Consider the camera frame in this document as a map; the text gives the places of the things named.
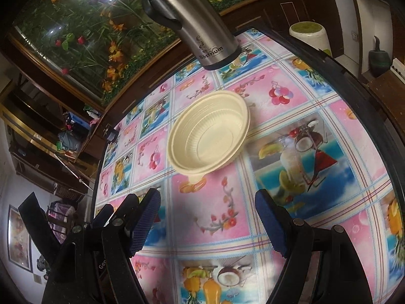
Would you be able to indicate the dark green gourd ornament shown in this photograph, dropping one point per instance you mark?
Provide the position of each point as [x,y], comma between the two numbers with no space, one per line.
[379,60]

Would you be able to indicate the printed fruit tablecloth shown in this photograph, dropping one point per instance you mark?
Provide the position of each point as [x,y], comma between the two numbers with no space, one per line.
[316,196]

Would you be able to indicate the blue-grey bag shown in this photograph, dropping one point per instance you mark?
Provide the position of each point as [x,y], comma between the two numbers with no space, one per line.
[65,140]

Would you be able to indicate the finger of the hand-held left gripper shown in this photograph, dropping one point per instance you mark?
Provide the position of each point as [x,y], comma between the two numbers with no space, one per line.
[34,215]
[102,217]

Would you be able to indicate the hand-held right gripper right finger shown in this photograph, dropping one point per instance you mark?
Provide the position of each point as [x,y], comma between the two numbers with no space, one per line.
[272,224]

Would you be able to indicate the framed wall picture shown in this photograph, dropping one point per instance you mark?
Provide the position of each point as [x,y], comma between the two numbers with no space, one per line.
[19,243]

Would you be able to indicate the purple cloth on rack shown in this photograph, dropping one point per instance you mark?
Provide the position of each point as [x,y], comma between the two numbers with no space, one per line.
[61,221]

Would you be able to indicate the white stool with green top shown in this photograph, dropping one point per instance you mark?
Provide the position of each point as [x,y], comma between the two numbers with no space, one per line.
[311,39]

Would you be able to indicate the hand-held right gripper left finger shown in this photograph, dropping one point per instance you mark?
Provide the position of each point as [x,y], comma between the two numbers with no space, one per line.
[147,221]

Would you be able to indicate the beige ribbed plastic bowl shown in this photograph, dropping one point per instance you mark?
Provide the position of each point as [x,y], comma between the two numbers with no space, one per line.
[205,133]
[202,173]

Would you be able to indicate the small black device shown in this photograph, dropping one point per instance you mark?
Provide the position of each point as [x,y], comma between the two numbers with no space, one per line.
[111,134]

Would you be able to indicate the glass flower display cabinet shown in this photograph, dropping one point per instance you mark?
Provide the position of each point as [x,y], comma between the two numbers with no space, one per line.
[79,38]

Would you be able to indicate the white power strip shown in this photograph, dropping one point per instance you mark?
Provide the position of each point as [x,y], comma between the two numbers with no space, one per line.
[399,69]

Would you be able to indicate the stainless steel kettle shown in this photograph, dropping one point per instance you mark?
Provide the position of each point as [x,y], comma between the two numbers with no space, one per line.
[196,22]

